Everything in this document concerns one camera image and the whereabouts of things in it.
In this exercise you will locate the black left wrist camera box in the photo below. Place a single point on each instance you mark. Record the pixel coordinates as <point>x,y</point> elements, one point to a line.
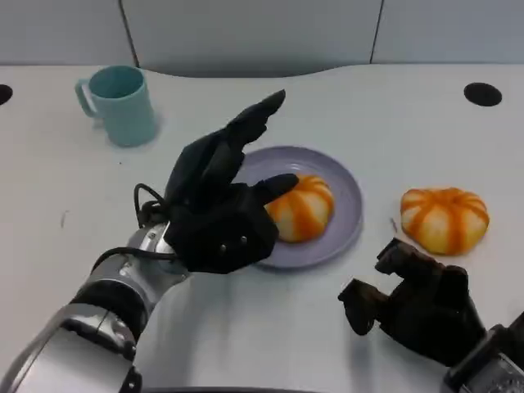
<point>221,241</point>

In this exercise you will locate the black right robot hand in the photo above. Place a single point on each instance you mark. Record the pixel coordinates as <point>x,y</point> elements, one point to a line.
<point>434,307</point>

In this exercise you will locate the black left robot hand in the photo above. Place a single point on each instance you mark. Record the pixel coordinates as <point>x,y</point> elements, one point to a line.
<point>204,172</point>

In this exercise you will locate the lilac plate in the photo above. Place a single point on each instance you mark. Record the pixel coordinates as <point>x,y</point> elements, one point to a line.
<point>344,192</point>

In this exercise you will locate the orange white toy bread roll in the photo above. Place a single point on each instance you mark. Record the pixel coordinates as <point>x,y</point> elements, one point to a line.
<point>444,221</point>
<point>303,213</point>

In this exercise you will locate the pale green mug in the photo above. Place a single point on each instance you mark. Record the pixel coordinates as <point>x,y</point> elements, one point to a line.
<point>123,110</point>

